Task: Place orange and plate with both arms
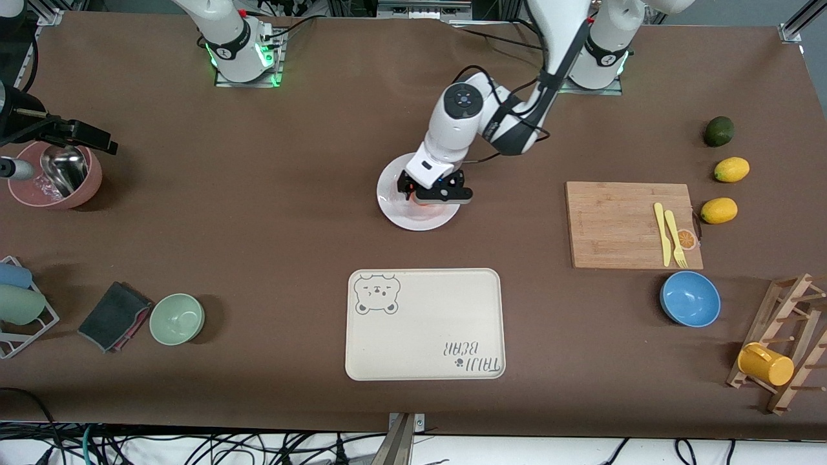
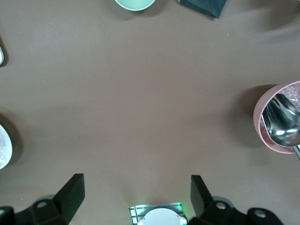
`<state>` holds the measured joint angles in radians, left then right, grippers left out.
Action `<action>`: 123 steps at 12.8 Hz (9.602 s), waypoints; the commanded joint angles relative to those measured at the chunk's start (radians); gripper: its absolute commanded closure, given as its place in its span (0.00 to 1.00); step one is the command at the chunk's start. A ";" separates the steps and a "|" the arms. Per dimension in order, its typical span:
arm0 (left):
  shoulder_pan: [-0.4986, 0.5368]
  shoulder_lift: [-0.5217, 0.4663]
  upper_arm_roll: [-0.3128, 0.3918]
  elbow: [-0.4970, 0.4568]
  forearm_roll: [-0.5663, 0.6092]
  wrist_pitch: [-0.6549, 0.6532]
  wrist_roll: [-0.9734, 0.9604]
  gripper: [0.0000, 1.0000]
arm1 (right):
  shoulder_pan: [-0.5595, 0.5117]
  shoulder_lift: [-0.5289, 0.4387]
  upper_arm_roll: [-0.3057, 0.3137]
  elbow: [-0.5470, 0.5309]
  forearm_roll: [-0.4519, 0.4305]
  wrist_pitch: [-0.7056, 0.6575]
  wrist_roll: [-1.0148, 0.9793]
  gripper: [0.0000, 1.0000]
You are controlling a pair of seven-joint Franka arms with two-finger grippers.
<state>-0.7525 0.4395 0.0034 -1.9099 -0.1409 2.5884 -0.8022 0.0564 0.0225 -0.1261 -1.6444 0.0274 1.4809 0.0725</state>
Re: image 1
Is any dark green lime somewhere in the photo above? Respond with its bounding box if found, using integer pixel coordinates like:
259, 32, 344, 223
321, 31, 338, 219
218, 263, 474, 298
704, 116, 735, 147

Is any pink bowl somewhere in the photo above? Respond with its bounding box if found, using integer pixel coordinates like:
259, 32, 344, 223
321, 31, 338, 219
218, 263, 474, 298
8, 141, 103, 210

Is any black base cable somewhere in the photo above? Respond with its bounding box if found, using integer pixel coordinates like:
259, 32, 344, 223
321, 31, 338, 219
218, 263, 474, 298
449, 23, 572, 56
262, 14, 324, 41

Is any black floor cable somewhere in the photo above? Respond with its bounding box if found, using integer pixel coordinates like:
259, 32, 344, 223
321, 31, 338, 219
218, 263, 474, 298
0, 386, 65, 465

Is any cream tray with bear print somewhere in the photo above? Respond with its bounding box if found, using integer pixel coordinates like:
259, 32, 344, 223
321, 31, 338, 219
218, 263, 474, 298
345, 268, 506, 381

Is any white wire rack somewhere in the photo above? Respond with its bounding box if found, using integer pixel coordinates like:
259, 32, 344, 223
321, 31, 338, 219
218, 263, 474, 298
0, 256, 60, 360

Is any yellow plastic fork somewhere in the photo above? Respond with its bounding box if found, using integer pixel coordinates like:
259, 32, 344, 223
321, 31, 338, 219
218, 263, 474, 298
664, 209, 688, 269

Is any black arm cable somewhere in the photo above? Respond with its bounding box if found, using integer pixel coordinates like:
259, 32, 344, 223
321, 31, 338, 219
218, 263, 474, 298
452, 65, 551, 165
23, 19, 41, 91

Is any dark grey folded cloth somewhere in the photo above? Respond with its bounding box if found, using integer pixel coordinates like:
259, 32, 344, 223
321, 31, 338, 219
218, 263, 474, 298
78, 282, 154, 353

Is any yellow mug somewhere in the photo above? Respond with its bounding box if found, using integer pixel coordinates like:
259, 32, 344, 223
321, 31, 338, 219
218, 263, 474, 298
737, 342, 795, 387

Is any aluminium profile bar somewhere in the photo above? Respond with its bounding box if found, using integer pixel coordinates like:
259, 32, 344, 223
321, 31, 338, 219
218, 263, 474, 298
377, 412, 427, 465

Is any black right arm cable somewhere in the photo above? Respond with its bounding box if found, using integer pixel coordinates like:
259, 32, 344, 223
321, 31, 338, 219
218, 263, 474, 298
23, 19, 41, 91

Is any light blue cup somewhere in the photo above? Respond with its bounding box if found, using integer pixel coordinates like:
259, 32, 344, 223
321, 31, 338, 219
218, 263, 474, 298
0, 262, 33, 289

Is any stainless steel cup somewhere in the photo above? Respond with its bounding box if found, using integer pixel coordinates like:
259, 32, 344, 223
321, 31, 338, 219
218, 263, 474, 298
40, 145, 89, 198

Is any pale green cup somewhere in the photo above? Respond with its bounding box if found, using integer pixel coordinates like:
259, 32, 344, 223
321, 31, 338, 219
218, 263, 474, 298
0, 284, 47, 326

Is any blue bowl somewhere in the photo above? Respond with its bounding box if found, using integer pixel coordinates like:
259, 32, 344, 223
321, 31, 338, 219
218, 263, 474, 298
660, 271, 721, 328

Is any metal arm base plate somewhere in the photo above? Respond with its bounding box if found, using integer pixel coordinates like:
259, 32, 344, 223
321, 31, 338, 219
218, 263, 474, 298
556, 36, 624, 96
215, 27, 285, 88

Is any grey power strip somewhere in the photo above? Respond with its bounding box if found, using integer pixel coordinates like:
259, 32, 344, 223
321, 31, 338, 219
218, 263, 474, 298
378, 0, 472, 20

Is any yellow lemon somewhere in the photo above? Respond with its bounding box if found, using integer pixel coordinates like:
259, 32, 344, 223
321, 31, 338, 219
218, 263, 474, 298
714, 157, 750, 183
701, 198, 738, 225

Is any yellow plastic knife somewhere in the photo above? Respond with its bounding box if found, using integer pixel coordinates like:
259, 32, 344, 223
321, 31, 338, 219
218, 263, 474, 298
653, 202, 673, 267

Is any orange slice charm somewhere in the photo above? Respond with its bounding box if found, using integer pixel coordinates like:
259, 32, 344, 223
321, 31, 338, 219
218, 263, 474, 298
676, 210, 702, 252

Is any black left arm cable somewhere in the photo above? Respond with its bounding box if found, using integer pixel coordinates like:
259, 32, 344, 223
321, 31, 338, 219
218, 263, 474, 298
452, 65, 551, 165

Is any white round plate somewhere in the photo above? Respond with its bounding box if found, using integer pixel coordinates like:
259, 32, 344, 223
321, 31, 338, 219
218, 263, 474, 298
377, 152, 463, 231

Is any wooden peg rack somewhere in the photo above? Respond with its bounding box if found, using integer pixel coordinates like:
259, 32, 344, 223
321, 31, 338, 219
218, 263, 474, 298
726, 273, 827, 415

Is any pale green bowl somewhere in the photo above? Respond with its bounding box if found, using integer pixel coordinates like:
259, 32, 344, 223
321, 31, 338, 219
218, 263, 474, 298
149, 293, 205, 346

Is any wooden cutting board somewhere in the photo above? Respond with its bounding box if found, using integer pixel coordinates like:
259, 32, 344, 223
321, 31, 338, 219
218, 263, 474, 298
566, 181, 704, 269

